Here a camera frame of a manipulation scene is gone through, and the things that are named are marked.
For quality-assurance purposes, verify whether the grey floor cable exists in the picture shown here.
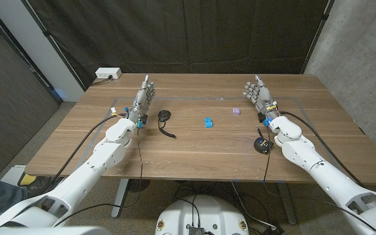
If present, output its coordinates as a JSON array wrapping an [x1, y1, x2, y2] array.
[[230, 181, 275, 228]]

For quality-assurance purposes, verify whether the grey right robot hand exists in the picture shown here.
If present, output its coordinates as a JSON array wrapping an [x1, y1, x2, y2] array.
[[242, 74, 279, 121]]

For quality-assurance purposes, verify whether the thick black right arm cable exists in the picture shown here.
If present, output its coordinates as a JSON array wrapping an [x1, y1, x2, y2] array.
[[279, 110, 364, 187]]

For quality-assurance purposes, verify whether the grey table leg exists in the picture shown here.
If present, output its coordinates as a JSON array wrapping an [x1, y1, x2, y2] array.
[[111, 178, 129, 219], [276, 182, 298, 225]]

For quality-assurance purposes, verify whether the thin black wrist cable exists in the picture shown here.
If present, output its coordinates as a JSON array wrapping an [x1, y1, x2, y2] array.
[[262, 129, 272, 183], [53, 126, 144, 227]]

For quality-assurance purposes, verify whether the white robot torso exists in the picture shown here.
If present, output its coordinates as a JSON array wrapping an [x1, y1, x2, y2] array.
[[155, 195, 250, 235]]

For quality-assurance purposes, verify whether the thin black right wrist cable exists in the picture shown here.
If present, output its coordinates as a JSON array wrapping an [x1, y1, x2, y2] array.
[[262, 129, 272, 183]]

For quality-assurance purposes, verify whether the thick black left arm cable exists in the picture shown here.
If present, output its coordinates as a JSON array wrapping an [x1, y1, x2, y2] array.
[[40, 112, 130, 196]]

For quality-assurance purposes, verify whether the black stopwatch with cord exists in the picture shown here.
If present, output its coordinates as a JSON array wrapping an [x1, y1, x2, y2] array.
[[157, 110, 177, 139]]

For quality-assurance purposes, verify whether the thin black left wrist cable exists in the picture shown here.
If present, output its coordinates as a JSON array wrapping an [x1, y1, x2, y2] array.
[[53, 126, 144, 227]]

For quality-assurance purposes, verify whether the black power adapter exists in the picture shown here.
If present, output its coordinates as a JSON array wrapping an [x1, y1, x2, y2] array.
[[262, 223, 285, 235]]

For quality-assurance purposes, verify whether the black backdrop curtain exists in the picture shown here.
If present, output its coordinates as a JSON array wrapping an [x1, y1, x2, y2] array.
[[21, 0, 336, 91]]

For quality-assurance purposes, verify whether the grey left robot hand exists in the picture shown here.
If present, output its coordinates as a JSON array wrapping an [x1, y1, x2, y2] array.
[[128, 74, 157, 122]]

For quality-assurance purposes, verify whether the black round floor fan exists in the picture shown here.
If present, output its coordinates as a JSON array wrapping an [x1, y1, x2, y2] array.
[[126, 178, 151, 193]]

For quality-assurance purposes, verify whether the black tape measure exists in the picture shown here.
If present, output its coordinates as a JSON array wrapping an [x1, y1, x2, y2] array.
[[253, 127, 275, 155]]

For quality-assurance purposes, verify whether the black backdrop stand pole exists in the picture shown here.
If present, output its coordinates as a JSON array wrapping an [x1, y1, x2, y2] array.
[[300, 0, 336, 75], [20, 0, 87, 91]]

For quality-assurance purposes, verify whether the white power outlet strip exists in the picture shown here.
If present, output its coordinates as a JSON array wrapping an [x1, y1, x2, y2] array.
[[95, 67, 123, 80]]

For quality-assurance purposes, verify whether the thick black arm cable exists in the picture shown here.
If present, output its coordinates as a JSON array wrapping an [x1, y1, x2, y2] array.
[[40, 112, 130, 196], [279, 110, 364, 187]]

